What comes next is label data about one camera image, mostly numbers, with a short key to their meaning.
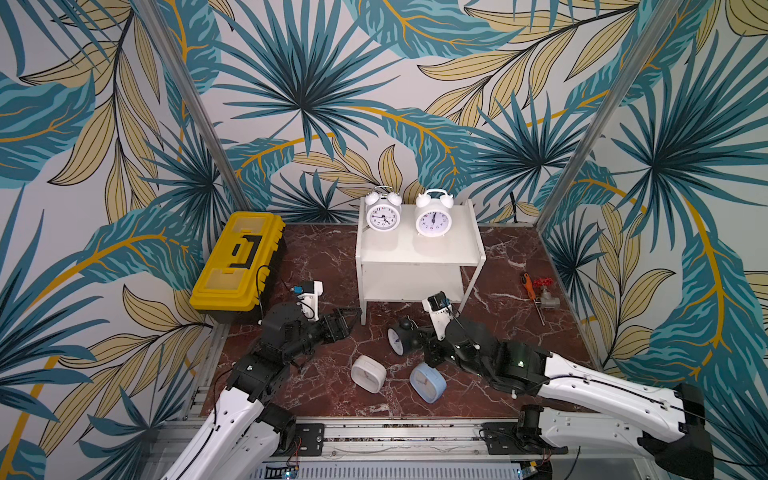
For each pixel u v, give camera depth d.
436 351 0.61
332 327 0.62
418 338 0.70
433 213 0.68
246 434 0.59
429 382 0.75
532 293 1.00
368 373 0.77
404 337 0.72
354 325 0.65
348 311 0.65
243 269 0.84
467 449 0.73
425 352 0.62
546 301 0.96
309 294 0.65
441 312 0.60
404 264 0.68
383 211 0.69
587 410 0.47
